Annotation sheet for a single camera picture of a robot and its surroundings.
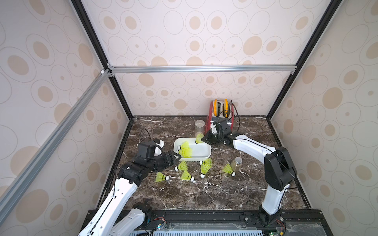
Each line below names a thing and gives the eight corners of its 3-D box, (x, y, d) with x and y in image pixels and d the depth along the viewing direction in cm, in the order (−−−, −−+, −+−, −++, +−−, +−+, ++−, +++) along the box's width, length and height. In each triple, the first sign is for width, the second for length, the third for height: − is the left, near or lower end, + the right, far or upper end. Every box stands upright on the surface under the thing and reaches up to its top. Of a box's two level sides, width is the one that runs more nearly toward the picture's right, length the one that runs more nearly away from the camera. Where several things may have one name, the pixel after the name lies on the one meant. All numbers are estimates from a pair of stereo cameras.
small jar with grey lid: (233, 174, 91) (238, 166, 82) (229, 167, 94) (233, 158, 85) (239, 172, 92) (245, 163, 83) (235, 164, 95) (239, 155, 86)
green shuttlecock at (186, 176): (181, 181, 88) (181, 178, 85) (182, 173, 92) (181, 170, 88) (194, 181, 88) (194, 178, 85) (194, 173, 92) (194, 170, 88)
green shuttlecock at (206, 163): (202, 172, 92) (203, 168, 88) (199, 163, 96) (199, 159, 92) (213, 169, 93) (214, 165, 89) (209, 160, 97) (210, 156, 93)
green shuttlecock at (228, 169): (230, 179, 89) (231, 176, 85) (221, 169, 93) (222, 166, 90) (235, 176, 91) (236, 172, 87) (226, 166, 95) (227, 162, 91)
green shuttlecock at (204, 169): (196, 174, 91) (196, 171, 87) (201, 165, 95) (202, 162, 91) (203, 179, 89) (203, 176, 85) (209, 170, 93) (209, 166, 89)
